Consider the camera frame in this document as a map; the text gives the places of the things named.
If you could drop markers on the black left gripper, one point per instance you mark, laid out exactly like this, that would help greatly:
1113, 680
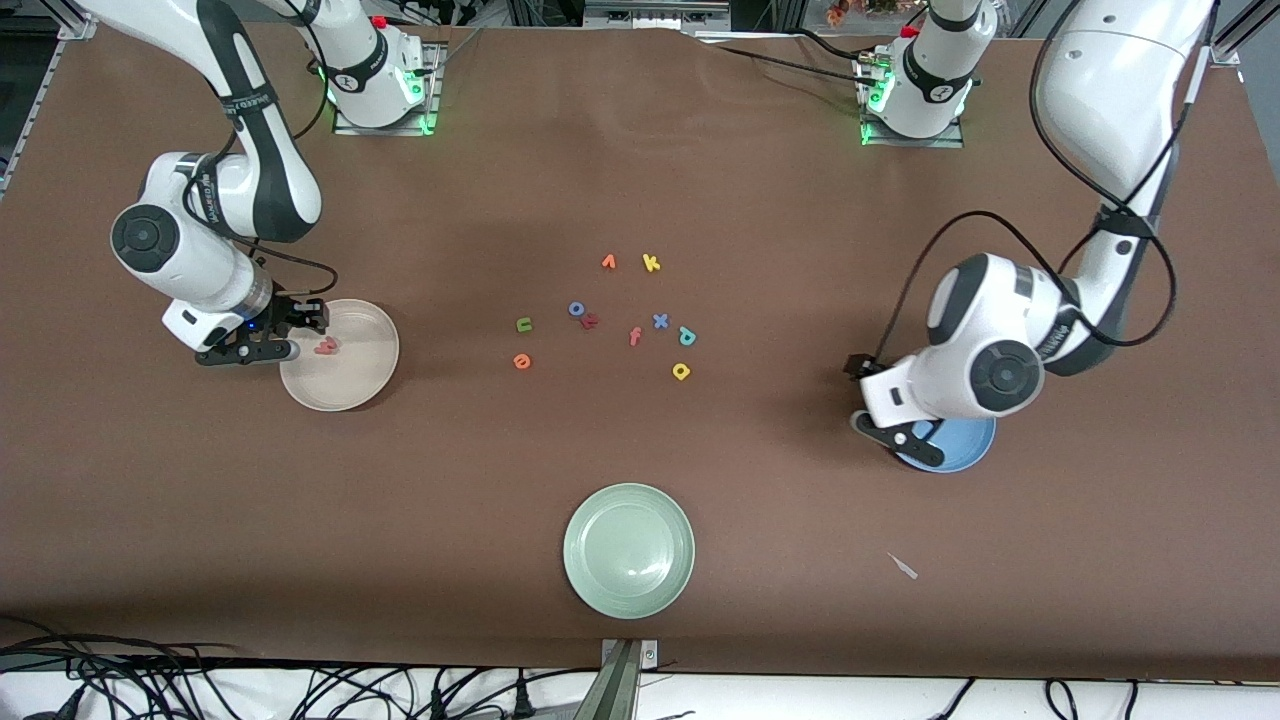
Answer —
856, 368

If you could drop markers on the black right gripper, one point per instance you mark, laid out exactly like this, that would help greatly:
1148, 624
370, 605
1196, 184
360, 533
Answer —
283, 316

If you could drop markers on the pink foam letter w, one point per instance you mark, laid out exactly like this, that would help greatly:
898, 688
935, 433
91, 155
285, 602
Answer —
326, 347

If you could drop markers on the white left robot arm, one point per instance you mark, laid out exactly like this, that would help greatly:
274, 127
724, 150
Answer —
990, 350

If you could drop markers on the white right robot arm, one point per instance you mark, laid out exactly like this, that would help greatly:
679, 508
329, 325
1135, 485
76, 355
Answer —
180, 250

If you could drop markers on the beige brown plate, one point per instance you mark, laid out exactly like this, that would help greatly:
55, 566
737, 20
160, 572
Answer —
350, 380

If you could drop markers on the blue plate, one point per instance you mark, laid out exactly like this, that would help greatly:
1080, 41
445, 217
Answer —
965, 448

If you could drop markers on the small white paper scrap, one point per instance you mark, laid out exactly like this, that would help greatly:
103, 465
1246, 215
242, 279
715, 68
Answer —
904, 567

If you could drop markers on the brown table cover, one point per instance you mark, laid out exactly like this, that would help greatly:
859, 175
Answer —
200, 500

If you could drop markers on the pale green plate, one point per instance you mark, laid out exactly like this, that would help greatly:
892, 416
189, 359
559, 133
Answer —
628, 550

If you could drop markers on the small orange background object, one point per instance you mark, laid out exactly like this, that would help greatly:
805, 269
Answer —
838, 12

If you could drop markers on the grey metal box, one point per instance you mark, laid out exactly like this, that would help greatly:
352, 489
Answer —
655, 15

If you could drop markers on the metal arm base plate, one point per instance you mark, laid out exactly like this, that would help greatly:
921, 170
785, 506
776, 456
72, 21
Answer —
385, 131
915, 143

